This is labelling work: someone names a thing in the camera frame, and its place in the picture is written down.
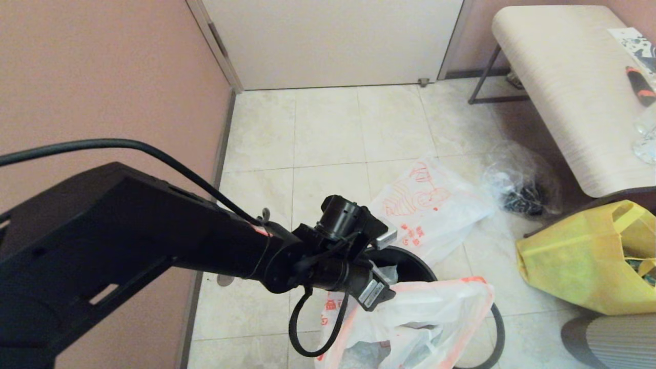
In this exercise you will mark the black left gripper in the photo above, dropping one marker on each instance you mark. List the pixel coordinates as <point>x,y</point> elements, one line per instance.
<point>338,266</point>

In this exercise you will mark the white red-print plastic bag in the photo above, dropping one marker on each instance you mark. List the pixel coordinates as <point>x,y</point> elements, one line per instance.
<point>425,312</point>

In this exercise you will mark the black trash bin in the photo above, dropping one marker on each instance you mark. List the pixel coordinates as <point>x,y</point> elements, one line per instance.
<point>410,264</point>

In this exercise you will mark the clear bag with black items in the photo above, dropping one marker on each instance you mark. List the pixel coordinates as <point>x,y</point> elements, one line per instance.
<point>523,197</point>

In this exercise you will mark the yellow fabric tote bag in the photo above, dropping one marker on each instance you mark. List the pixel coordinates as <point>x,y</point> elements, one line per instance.
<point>574,266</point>

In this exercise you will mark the round grey floor disc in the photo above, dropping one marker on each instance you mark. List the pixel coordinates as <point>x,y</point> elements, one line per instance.
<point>224,280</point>

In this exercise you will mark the grey baseboard strip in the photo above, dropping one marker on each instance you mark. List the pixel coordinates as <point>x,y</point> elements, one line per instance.
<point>223,133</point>

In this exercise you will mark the small metal door stop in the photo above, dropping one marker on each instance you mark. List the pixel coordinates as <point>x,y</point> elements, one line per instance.
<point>424,82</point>

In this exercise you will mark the white door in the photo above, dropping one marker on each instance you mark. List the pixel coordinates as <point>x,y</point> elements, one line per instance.
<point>333,41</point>

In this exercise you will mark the small grey floor object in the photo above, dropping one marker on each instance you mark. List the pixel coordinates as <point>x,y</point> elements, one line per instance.
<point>514,80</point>

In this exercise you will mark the grey ribbed bin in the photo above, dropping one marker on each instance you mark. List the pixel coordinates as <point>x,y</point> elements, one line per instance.
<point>615,343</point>

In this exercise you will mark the white wood-grain table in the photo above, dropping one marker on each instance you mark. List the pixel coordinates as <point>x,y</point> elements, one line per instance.
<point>564,77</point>

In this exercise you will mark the teal patterned packet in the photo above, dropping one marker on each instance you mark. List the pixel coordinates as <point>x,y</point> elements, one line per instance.
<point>646,269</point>

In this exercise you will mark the clear crumpled plastic bottle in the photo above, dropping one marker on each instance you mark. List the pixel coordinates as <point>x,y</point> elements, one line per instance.
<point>647,143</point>

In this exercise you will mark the black orange tool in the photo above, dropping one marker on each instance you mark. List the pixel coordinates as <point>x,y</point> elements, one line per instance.
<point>640,87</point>

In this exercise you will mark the printed white paper sheet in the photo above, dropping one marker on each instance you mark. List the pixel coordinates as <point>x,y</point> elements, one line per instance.
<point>633,41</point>

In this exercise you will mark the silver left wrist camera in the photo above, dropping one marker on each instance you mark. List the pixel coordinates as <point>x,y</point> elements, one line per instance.
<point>387,238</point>

